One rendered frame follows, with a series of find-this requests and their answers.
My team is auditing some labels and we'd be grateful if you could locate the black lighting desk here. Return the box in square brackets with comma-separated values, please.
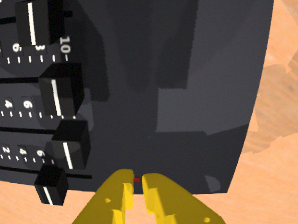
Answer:
[0, 0, 274, 206]

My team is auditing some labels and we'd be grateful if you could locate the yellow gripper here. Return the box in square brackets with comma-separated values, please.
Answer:
[72, 169, 226, 224]

